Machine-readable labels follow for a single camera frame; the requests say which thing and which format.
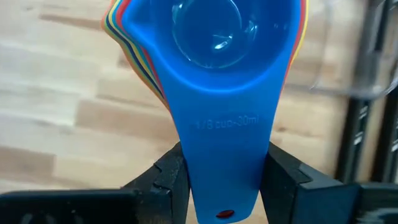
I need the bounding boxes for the black aluminium table frame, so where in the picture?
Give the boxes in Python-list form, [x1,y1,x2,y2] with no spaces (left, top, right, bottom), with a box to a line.
[335,0,398,184]

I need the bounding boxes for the clear plastic basket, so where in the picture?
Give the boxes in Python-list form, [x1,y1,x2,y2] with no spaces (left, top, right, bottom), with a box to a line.
[310,0,398,99]

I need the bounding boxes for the blue rainbow-edged toy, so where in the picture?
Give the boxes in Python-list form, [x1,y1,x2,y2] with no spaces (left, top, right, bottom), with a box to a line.
[105,12,166,101]

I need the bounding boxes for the orange measuring cup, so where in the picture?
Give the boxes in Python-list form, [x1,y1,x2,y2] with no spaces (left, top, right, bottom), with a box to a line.
[100,0,171,110]

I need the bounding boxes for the blue and yellow measuring cup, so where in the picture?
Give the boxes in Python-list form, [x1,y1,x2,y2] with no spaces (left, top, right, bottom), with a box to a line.
[110,0,165,98]

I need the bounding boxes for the small bright blue measuring cup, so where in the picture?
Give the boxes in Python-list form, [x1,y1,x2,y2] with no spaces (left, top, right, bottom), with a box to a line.
[121,0,302,224]

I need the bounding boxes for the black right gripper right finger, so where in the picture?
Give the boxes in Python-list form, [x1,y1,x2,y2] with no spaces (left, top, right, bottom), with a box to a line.
[260,142,398,224]

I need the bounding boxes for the green measuring cup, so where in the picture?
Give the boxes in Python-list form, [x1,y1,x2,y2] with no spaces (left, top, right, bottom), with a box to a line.
[103,6,169,105]

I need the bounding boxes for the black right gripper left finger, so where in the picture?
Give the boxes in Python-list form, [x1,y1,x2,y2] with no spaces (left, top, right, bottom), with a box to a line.
[0,142,191,224]

